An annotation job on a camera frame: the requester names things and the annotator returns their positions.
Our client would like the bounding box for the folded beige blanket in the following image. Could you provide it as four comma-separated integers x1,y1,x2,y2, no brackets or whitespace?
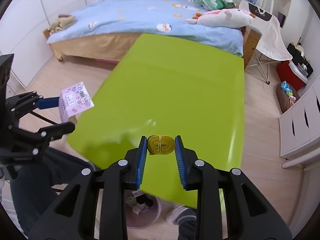
48,15,75,33

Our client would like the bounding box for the white drawer cabinet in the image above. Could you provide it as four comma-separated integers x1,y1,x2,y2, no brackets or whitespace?
279,79,320,160

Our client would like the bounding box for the white slipper foot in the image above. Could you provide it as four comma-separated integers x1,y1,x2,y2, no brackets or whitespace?
166,206,196,225

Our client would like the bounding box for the yellow tape measure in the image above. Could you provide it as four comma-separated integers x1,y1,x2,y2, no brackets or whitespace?
147,135,175,155

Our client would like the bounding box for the white pink plush toy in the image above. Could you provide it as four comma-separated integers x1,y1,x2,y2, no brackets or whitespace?
185,8,256,29

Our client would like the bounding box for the bed with blue sheet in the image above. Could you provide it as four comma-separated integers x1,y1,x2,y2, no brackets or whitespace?
43,0,248,62

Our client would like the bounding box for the green table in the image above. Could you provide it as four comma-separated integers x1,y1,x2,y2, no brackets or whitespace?
66,32,246,210

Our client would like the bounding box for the pink paper box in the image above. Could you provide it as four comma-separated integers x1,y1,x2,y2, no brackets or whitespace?
59,82,94,124

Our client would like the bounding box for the red storage box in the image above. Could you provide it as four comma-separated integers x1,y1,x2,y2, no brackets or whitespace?
276,60,308,91

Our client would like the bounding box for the brown basket with toys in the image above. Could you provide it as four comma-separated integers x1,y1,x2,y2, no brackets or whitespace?
276,81,300,113

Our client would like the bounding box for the pink trash bin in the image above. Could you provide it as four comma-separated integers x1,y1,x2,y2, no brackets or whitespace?
125,190,162,230

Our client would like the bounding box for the white folding chair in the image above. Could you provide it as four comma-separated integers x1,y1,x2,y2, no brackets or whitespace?
239,1,292,84

